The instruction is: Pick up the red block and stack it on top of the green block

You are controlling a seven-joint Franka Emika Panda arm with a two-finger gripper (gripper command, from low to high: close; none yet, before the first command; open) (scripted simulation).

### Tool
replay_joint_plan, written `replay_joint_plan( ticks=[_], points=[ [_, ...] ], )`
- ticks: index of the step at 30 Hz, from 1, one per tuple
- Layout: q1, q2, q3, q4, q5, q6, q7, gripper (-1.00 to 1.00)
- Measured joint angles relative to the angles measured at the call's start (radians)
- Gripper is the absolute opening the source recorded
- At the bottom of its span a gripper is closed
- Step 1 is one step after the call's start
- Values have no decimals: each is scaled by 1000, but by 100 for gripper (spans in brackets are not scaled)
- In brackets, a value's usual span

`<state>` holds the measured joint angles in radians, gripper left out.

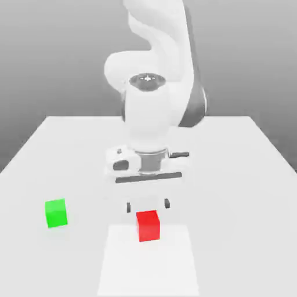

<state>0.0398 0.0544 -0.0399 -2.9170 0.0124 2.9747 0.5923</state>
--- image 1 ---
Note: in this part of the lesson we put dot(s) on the small green cube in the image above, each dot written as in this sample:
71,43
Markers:
56,214

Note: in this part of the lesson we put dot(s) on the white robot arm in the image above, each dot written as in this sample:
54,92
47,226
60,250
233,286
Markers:
148,116

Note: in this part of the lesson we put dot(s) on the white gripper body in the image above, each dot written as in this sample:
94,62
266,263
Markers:
148,178

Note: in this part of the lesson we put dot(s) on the small red cube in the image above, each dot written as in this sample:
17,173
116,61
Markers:
148,228

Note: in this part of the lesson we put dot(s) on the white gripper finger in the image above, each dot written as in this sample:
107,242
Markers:
167,203
128,207

